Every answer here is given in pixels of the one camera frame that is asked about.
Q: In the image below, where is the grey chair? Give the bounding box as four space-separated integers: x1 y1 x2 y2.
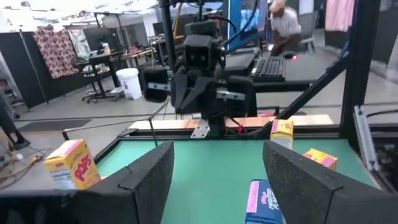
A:
297 11 321 54

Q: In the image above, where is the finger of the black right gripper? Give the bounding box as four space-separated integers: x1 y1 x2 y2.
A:
180 77 218 114
170 72 189 114

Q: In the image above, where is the green table mat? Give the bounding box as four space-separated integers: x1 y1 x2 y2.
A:
95 138 379 224

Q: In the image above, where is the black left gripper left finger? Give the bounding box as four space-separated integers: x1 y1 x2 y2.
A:
0 140 175 224

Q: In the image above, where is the blue lit screen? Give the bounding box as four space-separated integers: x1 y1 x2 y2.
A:
228 0 268 50

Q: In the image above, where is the white plastic bin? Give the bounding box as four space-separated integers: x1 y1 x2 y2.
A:
115 67 143 101

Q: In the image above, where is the yellow Corn Pops box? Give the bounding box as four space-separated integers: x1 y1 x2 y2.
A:
44 139 102 190
269 119 295 150
303 147 339 171

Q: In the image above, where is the pink cloth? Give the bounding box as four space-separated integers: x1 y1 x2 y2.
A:
325 0 355 32

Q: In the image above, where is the black floor mat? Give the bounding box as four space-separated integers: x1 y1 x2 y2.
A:
17 119 93 132

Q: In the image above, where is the grey patterned cloth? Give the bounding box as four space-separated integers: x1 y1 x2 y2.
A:
67 28 91 60

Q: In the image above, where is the black metal table frame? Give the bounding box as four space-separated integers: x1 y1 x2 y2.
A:
93 0 398 194

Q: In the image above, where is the person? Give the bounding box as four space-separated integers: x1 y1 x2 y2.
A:
267 0 302 57
0 93 31 151

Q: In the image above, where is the blue Frosted Flakes box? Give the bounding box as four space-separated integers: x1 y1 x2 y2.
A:
244 179 285 224

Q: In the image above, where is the black office chair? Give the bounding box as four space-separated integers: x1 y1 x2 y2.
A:
70 55 118 104

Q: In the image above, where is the black partition panel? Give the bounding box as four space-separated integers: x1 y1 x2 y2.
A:
0 27 125 110

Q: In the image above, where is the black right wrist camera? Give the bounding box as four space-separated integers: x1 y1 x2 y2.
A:
182 33 226 70

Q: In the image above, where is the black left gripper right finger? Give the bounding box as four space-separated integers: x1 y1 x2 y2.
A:
262 139 398 224

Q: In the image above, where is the dark grey desk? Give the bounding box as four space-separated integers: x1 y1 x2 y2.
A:
223 46 317 118

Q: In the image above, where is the yellow cable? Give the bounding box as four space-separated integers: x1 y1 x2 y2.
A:
0 152 44 187

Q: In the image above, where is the floral patterned cloth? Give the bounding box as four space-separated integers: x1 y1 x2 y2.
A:
32 27 80 80

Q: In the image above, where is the black keyboard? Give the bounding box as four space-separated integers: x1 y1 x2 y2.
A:
251 55 286 83

